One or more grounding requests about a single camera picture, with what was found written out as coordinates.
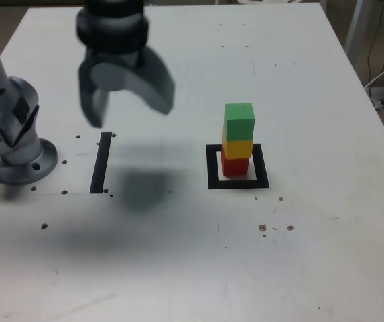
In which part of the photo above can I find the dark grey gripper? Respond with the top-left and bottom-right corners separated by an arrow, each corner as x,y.
78,46 -> 177,129

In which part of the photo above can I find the green cube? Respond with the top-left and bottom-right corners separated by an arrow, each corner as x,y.
223,102 -> 256,141

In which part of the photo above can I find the yellow cube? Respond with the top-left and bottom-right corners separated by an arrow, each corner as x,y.
222,132 -> 255,159

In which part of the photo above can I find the red cube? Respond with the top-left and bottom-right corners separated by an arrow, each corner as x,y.
220,147 -> 250,178

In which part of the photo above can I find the black tape square outline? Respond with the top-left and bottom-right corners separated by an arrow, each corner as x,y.
205,143 -> 270,191

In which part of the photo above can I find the black tape strip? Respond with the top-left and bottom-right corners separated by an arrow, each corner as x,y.
89,131 -> 113,195

